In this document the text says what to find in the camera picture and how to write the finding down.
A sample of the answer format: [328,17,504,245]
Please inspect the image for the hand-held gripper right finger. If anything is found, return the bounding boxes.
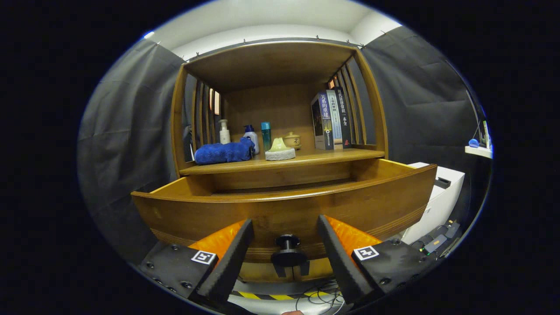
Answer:
[317,214,438,305]

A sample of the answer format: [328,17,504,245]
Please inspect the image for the white lotion bottle blue cap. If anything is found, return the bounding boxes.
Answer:
[243,125,260,155]

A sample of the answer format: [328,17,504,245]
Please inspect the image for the white table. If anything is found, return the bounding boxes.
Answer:
[400,162,466,245]

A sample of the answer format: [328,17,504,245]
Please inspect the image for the book with grey spine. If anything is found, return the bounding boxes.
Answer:
[326,90,343,150]

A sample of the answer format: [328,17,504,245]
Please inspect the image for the beige lidded tea cup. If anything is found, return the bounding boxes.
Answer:
[283,132,302,151]

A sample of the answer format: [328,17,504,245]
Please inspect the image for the white wall shelf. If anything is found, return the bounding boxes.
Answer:
[465,120,494,159]

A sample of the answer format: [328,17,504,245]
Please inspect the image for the book with blue spine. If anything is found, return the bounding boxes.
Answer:
[311,93,334,151]

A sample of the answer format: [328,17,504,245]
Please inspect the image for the book with black spine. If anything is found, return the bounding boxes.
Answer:
[332,86,352,149]

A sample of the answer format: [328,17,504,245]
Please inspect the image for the wooden countertop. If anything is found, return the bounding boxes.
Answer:
[179,147,385,176]

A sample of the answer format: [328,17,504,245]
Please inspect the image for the yellow black hazard tape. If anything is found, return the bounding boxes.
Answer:
[232,290,333,302]

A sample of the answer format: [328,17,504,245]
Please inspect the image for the blue towel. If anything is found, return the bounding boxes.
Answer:
[194,137,256,165]

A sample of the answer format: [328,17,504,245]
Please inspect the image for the grey power adapter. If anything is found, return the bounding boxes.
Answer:
[422,234,448,254]

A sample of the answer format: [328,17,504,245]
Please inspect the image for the black drawer knob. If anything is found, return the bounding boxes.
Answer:
[270,234,308,267]

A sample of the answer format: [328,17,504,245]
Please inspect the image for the pale green soap dish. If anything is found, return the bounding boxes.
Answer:
[265,137,296,161]

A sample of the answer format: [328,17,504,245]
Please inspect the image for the black floor cables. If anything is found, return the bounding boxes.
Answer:
[295,280,346,311]

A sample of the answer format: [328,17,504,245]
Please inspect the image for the wooden cabinet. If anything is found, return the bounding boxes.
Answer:
[171,41,390,283]

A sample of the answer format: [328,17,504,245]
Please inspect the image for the wooden drawer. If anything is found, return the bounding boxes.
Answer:
[131,158,438,263]

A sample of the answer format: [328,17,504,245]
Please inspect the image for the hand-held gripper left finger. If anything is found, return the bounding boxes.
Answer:
[140,219,255,307]

